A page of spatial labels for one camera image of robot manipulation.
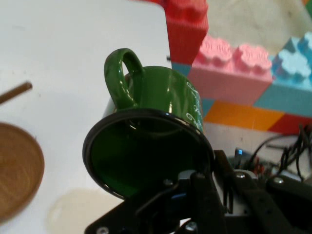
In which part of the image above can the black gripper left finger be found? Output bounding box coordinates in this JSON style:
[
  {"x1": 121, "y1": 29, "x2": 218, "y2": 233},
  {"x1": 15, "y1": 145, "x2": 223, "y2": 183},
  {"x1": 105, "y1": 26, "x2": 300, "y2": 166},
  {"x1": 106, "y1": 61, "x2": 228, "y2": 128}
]
[{"x1": 84, "y1": 170, "x2": 226, "y2": 234}]

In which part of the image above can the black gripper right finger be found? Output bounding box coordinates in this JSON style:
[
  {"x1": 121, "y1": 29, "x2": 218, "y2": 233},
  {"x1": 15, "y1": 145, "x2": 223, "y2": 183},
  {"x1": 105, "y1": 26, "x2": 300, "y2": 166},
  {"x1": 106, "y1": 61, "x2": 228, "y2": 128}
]
[{"x1": 213, "y1": 149, "x2": 312, "y2": 234}]

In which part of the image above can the green enamel mug white lettering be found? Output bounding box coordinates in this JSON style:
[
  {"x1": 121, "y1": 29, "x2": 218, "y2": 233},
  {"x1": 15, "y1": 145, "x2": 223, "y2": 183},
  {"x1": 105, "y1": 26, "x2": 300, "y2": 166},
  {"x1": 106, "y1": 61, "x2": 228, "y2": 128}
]
[{"x1": 82, "y1": 48, "x2": 215, "y2": 198}]

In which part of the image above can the electronics board with blue light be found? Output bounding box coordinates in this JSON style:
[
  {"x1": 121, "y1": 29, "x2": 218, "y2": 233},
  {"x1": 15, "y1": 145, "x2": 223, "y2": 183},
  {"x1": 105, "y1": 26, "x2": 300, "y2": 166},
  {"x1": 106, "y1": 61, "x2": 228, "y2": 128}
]
[{"x1": 226, "y1": 147, "x2": 281, "y2": 180}]

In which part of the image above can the light blue giant building block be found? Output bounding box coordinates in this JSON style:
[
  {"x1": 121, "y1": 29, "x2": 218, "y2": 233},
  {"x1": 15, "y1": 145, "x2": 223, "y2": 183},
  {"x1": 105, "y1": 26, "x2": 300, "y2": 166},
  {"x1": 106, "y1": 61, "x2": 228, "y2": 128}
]
[{"x1": 254, "y1": 31, "x2": 312, "y2": 118}]

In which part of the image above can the pink giant building block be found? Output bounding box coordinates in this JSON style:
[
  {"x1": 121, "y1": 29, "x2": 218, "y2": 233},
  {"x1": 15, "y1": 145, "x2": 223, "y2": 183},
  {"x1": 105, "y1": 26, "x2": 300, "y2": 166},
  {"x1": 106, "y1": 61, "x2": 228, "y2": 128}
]
[{"x1": 188, "y1": 36, "x2": 273, "y2": 107}]

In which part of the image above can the wooden mug tree stand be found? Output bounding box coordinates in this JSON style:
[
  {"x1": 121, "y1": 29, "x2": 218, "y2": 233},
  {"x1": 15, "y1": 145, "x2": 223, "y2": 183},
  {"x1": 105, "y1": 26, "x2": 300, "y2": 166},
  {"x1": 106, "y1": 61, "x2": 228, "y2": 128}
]
[{"x1": 0, "y1": 81, "x2": 45, "y2": 223}]

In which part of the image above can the thin black cable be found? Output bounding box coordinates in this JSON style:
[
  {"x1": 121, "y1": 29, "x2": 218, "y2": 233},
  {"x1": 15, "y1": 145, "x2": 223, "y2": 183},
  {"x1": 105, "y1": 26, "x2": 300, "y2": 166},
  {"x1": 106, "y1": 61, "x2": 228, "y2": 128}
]
[{"x1": 250, "y1": 135, "x2": 302, "y2": 169}]

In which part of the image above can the tangled black cable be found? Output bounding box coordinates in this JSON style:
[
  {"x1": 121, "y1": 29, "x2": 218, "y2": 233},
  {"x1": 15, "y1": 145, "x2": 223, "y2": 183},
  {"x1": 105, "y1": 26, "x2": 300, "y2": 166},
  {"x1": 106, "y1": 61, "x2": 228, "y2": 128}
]
[{"x1": 277, "y1": 123, "x2": 312, "y2": 182}]

